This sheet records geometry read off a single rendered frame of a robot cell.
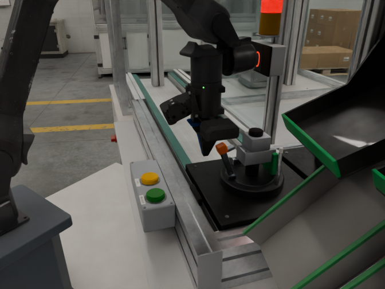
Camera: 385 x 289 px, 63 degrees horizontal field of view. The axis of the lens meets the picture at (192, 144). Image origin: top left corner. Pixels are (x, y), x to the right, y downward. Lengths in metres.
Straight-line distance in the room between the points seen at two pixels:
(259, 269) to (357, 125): 0.35
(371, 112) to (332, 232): 0.16
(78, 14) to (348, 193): 8.39
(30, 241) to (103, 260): 0.26
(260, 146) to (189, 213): 0.20
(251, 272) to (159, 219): 0.21
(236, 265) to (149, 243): 0.21
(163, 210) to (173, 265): 0.11
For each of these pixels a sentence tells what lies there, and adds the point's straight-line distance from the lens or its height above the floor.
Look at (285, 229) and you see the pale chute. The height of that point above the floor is 1.03.
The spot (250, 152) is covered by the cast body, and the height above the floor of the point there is 1.06.
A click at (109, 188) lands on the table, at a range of 0.92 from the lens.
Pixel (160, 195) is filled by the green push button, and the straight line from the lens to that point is 0.66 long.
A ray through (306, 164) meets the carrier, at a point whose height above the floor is 0.97.
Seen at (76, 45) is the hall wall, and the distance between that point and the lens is 8.76.
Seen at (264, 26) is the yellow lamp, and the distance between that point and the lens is 0.82.
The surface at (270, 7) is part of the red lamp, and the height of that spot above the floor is 1.32.
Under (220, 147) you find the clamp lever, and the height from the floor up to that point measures 1.07.
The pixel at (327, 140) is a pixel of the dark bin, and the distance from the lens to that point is 0.39.
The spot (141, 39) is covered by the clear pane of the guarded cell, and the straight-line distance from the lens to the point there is 1.90.
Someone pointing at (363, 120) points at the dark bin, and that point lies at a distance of 0.41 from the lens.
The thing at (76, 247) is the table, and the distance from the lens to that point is 0.75.
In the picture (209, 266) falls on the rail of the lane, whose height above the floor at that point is 0.93.
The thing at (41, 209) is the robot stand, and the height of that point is 1.06.
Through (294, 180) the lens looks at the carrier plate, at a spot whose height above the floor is 0.97.
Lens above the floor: 1.35
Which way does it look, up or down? 26 degrees down
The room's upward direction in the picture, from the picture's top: straight up
